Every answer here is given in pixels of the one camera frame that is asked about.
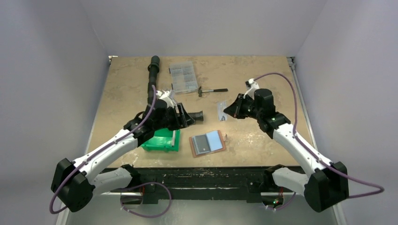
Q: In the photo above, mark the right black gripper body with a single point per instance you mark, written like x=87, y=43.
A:
x=241, y=106

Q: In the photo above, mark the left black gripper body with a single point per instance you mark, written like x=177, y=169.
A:
x=170, y=121

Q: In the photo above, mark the white credit card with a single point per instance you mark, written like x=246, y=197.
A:
x=222, y=116

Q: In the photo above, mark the silver credit card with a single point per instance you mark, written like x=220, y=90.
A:
x=173, y=138

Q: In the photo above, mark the green plastic bin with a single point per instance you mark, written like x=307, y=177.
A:
x=162, y=141

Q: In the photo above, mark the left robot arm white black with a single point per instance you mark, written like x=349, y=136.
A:
x=76, y=182

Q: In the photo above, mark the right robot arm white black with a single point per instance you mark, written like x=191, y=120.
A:
x=323, y=183

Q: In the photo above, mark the clear plastic screw organizer box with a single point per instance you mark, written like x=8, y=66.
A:
x=183, y=77

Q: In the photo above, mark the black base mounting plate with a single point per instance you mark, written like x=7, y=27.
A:
x=250, y=184

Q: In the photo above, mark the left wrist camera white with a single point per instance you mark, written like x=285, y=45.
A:
x=167, y=96

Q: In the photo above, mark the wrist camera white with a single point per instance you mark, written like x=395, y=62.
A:
x=251, y=86
x=167, y=96

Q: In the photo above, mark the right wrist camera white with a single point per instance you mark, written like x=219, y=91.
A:
x=251, y=86

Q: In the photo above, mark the small black-handled hammer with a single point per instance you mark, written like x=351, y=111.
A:
x=201, y=91

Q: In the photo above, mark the aluminium frame rail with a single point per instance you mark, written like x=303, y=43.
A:
x=230, y=206

